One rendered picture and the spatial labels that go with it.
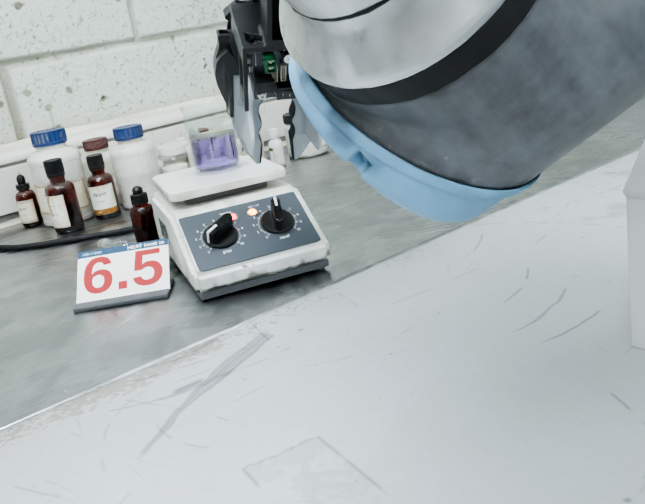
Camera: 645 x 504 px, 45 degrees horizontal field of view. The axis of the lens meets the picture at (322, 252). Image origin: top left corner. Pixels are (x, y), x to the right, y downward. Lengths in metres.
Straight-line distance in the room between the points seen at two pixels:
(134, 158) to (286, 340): 0.58
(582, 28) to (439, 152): 0.07
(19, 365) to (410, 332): 0.32
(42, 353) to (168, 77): 0.76
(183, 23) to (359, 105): 1.09
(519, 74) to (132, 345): 0.44
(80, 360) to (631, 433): 0.41
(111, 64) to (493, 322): 0.89
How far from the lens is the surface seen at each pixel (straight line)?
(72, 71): 1.29
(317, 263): 0.72
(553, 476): 0.41
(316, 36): 0.29
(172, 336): 0.65
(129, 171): 1.12
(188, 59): 1.38
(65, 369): 0.64
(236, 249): 0.71
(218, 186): 0.76
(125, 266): 0.78
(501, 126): 0.31
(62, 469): 0.50
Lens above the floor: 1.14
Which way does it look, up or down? 18 degrees down
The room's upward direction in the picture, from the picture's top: 9 degrees counter-clockwise
